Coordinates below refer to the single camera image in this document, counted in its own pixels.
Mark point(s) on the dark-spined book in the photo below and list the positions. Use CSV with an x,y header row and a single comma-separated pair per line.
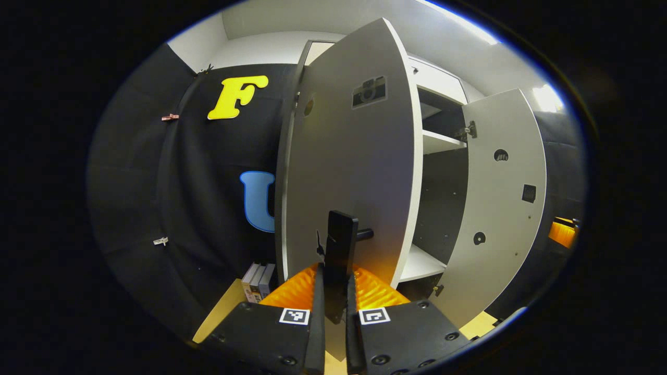
x,y
257,284

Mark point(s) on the white cabinet shelf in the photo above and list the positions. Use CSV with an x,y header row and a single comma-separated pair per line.
x,y
440,141
419,265

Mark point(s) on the short ceiling light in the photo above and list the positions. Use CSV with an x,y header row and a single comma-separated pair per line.
x,y
547,99

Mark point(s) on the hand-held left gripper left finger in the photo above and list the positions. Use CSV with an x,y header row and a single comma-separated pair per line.
x,y
271,338

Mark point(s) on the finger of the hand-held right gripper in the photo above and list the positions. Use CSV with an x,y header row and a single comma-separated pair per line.
x,y
563,234

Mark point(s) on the white cabinet door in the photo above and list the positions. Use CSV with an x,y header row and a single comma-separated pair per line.
x,y
354,172
500,219

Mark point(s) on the white clip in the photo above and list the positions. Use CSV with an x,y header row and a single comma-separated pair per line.
x,y
160,241

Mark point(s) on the white double-door shoe cabinet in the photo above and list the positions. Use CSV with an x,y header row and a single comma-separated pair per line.
x,y
443,198

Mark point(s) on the metal door hinge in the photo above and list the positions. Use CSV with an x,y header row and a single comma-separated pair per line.
x,y
466,131
437,290

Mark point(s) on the black backdrop cloth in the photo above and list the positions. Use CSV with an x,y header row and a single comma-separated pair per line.
x,y
156,182

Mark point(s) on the black clip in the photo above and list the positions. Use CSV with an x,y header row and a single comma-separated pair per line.
x,y
206,69

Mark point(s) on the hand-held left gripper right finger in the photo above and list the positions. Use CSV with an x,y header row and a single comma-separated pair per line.
x,y
406,338

